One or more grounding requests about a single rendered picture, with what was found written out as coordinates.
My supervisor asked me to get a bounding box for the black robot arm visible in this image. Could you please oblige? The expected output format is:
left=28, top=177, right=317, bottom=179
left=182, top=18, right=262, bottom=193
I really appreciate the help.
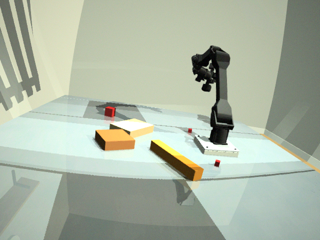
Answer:
left=191, top=45, right=234, bottom=145

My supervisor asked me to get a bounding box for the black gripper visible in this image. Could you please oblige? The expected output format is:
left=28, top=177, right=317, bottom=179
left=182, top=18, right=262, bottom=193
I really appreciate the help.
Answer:
left=200, top=63, right=216, bottom=92

